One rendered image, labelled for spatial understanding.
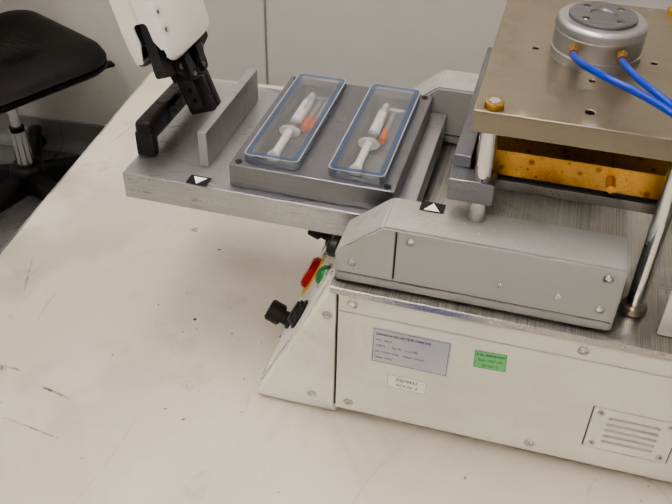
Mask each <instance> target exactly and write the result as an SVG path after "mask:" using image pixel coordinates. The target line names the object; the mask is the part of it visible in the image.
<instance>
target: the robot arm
mask: <svg viewBox="0 0 672 504"><path fill-rule="evenodd" d="M109 1H110V4H111V7H112V10H113V13H114V15H115V18H116V20H117V23H118V26H119V28H120V31H121V33H122V35H123V38H124V40H125V43H126V45H127V47H128V49H129V52H130V54H131V56H132V58H133V60H134V62H135V63H136V65H137V66H139V67H146V66H148V65H149V64H151V65H152V68H153V71H154V74H155V77H156V78H157V79H163V78H168V77H171V79H172V81H173V82H174V83H177V84H178V86H179V88H180V90H181V93H182V95H183V97H184V99H185V102H186V104H187V106H188V108H189V110H190V112H191V113H192V114H199V113H205V112H210V111H214V110H215V109H216V108H217V106H219V104H220V103H221V100H220V97H219V95H218V93H217V90H216V88H215V86H214V83H213V81H212V79H211V76H210V74H209V72H208V70H204V69H207V68H208V62H207V59H206V56H205V53H204V44H205V42H206V40H207V37H208V34H207V31H206V30H207V28H208V26H209V17H208V13H207V11H206V8H205V5H204V3H203V0H109Z"/></svg>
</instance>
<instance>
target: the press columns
mask: <svg viewBox="0 0 672 504"><path fill-rule="evenodd" d="M498 139H499V135H494V134H487V133H481V132H480V135H479V142H478V149H477V156H476V162H475V169H474V178H475V179H477V180H479V181H481V183H482V181H489V180H491V179H492V176H493V170H494V164H495V158H496V152H497V146H498ZM486 212H487V206H486V205H480V204H475V203H469V210H468V217H467V218H468V220H469V221H471V222H473V223H482V222H484V221H485V218H486ZM671 223H672V162H670V163H669V166H668V169H667V172H666V175H665V179H664V182H663V185H662V188H661V191H660V194H659V197H658V200H657V204H656V207H655V210H654V213H653V216H652V219H651V222H650V226H649V229H648V232H647V235H646V238H645V241H644V244H643V247H642V251H641V254H640V257H639V260H638V263H637V266H636V269H635V273H634V276H633V279H632V282H631V285H630V288H629V291H628V294H627V296H625V297H623V298H622V299H621V301H620V305H619V307H620V310H621V311H622V312H623V313H624V314H626V315H628V316H631V317H642V316H644V315H645V314H646V312H647V308H648V307H647V303H646V302H645V300H646V297H647V294H648V291H649V288H650V285H651V282H652V280H653V277H654V274H655V271H656V268H657V265H658V262H659V259H660V256H661V253H662V250H663V247H664V244H665V241H666V238H667V235H668V232H669V229H670V226H671Z"/></svg>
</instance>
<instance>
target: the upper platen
mask: <svg viewBox="0 0 672 504"><path fill-rule="evenodd" d="M669 163H670V161H664V160H657V159H651V158H644V157H638V156H631V155H624V154H618V153H611V152H605V151H598V150H592V149H585V148H579V147H572V146H566V145H559V144H553V143H546V142H540V141H533V140H527V139H520V138H513V137H507V136H500V135H499V139H498V146H497V152H496V158H495V164H494V170H493V172H494V173H497V174H498V177H497V183H496V188H497V189H503V190H509V191H515V192H521V193H527V194H533V195H539V196H545V197H551V198H557V199H563V200H569V201H575V202H581V203H587V204H593V205H599V206H605V207H611V208H617V209H623V210H629V211H635V212H641V213H647V214H653V213H654V210H655V207H656V204H657V200H658V197H659V194H660V191H661V188H662V185H663V182H664V179H665V175H666V172H667V169H668V166H669Z"/></svg>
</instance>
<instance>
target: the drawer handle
mask: <svg viewBox="0 0 672 504"><path fill-rule="evenodd" d="M185 105H186V102H185V99H184V97H183V95H182V93H181V90H180V88H179V86H178V84H177V83H174V82H173V83H172V84H171V85H170V86H169V87H168V88H167V89H166V90H165V91H164V92H163V93H162V94H161V95H160V96H159V97H158V98H157V99H156V100H155V102H154V103H153V104H152V105H151V106H150V107H149V108H148V109H147V110H146V111H145V112H144V113H143V114H142V115H141V116H140V117H139V118H138V119H137V120H136V122H135V128H136V131H135V138H136V144H137V151H138V154H140V155H146V156H152V157H155V156H156V155H157V154H158V153H159V147H158V139H157V137H158V136H159V135H160V133H161V132H162V131H163V130H164V129H165V128H166V127H167V126H168V124H169V123H170V122H171V121H172V120H173V119H174V118H175V117H176V115H177V114H178V113H179V112H180V111H181V110H182V109H183V108H184V106H185Z"/></svg>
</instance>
